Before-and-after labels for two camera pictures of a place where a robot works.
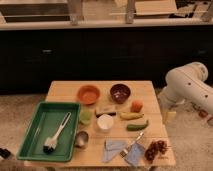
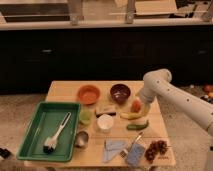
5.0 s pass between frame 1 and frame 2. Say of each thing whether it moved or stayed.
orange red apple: stayed
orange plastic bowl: stayed
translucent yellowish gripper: moved
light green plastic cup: stayed
